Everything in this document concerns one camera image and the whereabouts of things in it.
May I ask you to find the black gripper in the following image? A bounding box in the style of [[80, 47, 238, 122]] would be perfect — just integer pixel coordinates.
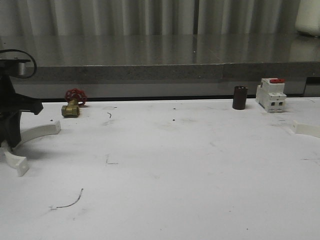
[[0, 74, 43, 148]]

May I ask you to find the white half clamp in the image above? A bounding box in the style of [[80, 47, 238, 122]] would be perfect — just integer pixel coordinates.
[[0, 120, 61, 177], [292, 120, 320, 138]]

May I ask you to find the brass valve red handwheel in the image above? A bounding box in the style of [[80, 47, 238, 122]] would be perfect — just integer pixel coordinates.
[[61, 88, 88, 118]]

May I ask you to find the grey stone counter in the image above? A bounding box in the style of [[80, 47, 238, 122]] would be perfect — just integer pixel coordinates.
[[0, 33, 320, 99]]

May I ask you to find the dark brown cylinder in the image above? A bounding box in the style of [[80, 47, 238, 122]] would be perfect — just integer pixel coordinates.
[[232, 86, 248, 110]]

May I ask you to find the white container on counter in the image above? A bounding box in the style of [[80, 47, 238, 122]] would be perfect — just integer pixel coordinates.
[[295, 0, 320, 37]]

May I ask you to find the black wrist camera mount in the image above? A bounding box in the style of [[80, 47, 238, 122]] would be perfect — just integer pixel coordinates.
[[0, 58, 31, 77]]

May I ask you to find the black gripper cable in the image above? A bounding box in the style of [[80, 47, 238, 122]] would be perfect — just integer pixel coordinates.
[[0, 49, 38, 79]]

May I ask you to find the white circuit breaker red switch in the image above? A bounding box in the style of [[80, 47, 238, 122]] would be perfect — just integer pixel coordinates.
[[255, 78, 287, 113]]

